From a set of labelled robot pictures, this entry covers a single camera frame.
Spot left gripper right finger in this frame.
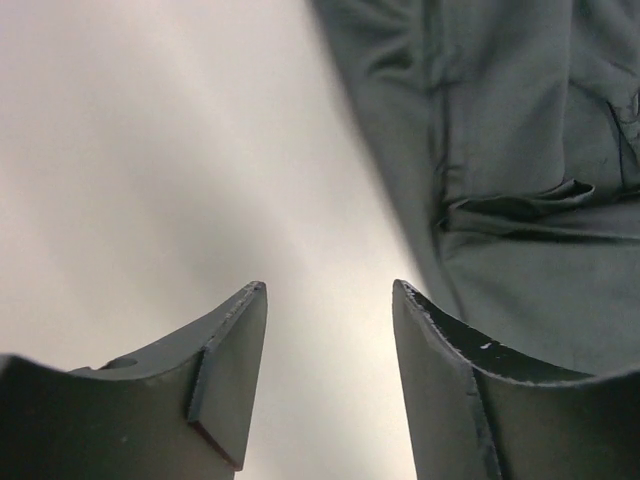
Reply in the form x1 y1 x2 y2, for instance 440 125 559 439
393 280 639 480

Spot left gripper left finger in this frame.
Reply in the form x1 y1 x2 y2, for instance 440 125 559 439
1 281 267 479

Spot black t shirt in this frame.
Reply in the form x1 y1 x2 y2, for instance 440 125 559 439
313 0 639 373

